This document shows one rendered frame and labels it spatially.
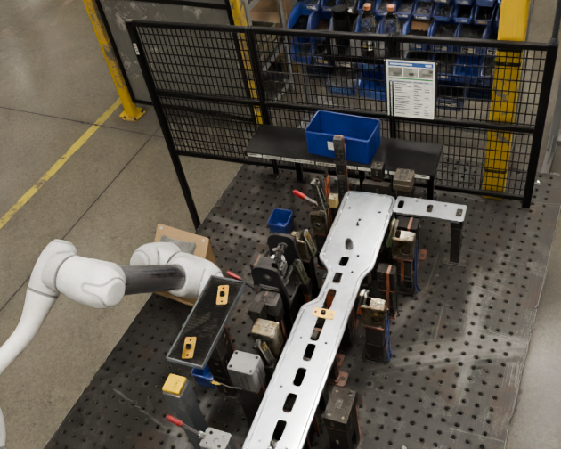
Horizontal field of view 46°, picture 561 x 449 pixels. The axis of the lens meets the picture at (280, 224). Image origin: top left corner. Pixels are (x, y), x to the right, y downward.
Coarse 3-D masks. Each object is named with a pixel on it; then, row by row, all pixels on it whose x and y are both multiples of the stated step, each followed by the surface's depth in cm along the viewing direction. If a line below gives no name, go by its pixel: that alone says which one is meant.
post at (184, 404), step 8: (184, 384) 212; (168, 392) 211; (184, 392) 211; (192, 392) 217; (168, 400) 214; (176, 400) 211; (184, 400) 212; (192, 400) 218; (176, 408) 216; (184, 408) 214; (192, 408) 220; (184, 416) 221; (192, 416) 221; (200, 416) 228; (192, 424) 223; (200, 424) 229; (192, 440) 234; (200, 440) 232; (200, 448) 237
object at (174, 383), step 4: (168, 376) 213; (172, 376) 213; (176, 376) 213; (180, 376) 212; (168, 380) 212; (172, 380) 212; (176, 380) 211; (180, 380) 211; (184, 380) 211; (168, 384) 211; (172, 384) 211; (176, 384) 211; (180, 384) 210; (164, 388) 210; (168, 388) 210; (172, 388) 210; (176, 388) 209; (180, 388) 209; (172, 392) 209; (176, 392) 208
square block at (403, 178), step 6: (396, 174) 280; (402, 174) 279; (408, 174) 279; (396, 180) 278; (402, 180) 277; (408, 180) 277; (414, 180) 283; (396, 186) 280; (402, 186) 279; (408, 186) 277; (396, 192) 283; (402, 192) 282; (408, 192) 281; (396, 198) 285; (402, 204) 287; (396, 216) 294
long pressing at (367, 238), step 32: (352, 192) 284; (352, 224) 271; (384, 224) 268; (320, 256) 261; (352, 256) 259; (352, 288) 248; (288, 352) 232; (320, 352) 230; (288, 384) 223; (320, 384) 221; (256, 416) 216; (288, 416) 215; (256, 448) 208
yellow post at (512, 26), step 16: (512, 0) 241; (528, 0) 240; (512, 16) 245; (512, 32) 250; (496, 48) 258; (496, 64) 261; (496, 80) 266; (496, 96) 272; (512, 96) 269; (496, 112) 277; (496, 160) 295; (496, 176) 301
